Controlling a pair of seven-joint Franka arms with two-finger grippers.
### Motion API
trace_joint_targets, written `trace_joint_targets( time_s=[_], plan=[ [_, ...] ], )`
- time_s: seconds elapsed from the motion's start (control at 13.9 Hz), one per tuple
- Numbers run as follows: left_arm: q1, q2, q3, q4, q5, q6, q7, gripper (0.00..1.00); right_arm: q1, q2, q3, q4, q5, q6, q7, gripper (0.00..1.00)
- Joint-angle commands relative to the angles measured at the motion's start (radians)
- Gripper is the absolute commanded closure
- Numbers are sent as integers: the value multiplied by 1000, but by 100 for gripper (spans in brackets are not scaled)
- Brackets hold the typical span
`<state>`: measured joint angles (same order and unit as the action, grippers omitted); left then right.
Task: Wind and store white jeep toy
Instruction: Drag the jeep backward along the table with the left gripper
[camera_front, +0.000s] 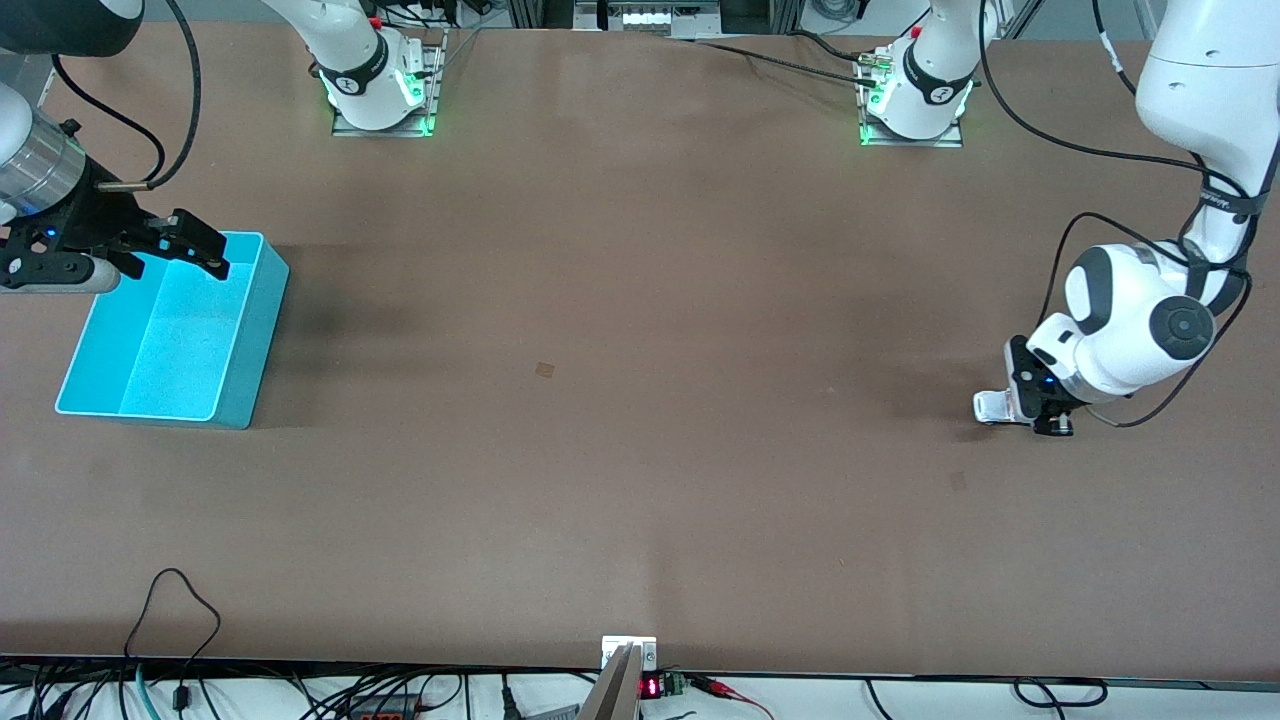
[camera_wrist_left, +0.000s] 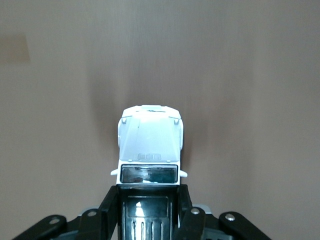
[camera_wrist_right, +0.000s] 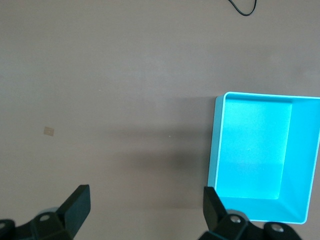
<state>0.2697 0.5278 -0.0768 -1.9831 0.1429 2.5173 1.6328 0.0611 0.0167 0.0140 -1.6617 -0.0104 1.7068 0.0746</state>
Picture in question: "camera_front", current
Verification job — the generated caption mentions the cyan plastic bin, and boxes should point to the cyan plastic bin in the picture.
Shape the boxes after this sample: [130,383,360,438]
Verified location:
[55,231,291,431]

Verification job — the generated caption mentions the white mounting plate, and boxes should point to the white mounting plate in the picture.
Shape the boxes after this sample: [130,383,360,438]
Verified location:
[601,635,658,671]

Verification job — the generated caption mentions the grey aluminium bar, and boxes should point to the grey aluminium bar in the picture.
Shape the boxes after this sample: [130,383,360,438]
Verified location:
[577,645,642,720]

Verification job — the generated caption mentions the lit control box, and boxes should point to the lit control box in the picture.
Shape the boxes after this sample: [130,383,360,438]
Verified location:
[575,0,723,39]

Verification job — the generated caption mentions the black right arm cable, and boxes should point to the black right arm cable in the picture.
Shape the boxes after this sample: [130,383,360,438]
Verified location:
[50,0,202,193]

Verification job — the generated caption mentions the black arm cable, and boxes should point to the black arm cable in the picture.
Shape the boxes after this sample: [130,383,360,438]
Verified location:
[50,0,202,193]
[978,0,1256,429]

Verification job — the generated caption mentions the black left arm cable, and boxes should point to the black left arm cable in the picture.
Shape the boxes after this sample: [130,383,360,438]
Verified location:
[978,0,1256,429]

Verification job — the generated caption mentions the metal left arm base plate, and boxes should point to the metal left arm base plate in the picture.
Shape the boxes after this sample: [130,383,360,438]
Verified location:
[858,50,966,149]

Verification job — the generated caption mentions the black coiled cable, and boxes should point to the black coiled cable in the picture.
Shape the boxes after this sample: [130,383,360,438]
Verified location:
[1012,678,1109,709]

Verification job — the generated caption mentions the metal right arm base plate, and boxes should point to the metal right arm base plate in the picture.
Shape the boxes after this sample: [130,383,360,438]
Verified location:
[332,28,447,138]

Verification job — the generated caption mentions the thin black looped cable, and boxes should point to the thin black looped cable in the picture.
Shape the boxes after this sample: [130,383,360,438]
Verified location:
[123,568,223,706]

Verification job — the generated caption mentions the short black table cable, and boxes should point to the short black table cable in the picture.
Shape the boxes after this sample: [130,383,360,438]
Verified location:
[788,30,881,67]

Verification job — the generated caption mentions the long black table cable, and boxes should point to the long black table cable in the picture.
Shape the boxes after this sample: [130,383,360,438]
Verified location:
[690,38,881,89]

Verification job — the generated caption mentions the red clip lead wire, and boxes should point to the red clip lead wire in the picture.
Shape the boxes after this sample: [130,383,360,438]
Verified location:
[688,675,776,720]

